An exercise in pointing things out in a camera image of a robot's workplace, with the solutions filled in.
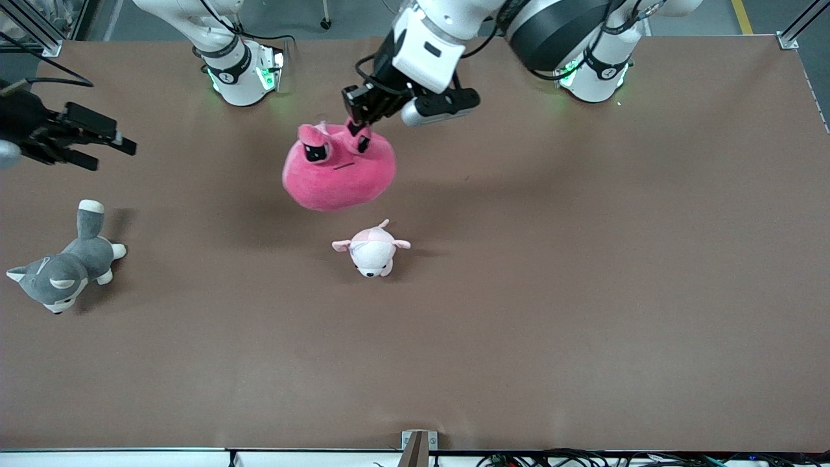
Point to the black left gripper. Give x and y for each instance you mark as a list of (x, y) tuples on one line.
[(381, 93)]

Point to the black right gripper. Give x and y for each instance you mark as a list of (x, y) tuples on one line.
[(21, 120)]

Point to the round bright pink plush toy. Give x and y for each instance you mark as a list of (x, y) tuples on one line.
[(337, 181)]

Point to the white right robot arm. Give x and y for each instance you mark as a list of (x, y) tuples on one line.
[(233, 71)]

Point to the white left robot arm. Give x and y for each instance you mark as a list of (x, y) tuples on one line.
[(551, 32)]

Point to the grey husky plush toy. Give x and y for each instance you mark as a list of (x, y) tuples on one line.
[(65, 272)]

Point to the pale pink pig plush toy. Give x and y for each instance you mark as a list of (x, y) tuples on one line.
[(371, 253)]

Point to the brown table cover sheet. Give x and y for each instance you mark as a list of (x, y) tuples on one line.
[(519, 324)]

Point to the yellow floor tape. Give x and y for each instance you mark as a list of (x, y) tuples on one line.
[(742, 16)]

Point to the aluminium frame post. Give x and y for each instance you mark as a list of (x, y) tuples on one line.
[(794, 32), (39, 32)]

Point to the white table edge rail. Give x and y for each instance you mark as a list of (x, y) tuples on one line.
[(130, 459)]

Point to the metal table edge bracket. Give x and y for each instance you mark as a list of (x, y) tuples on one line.
[(419, 444)]

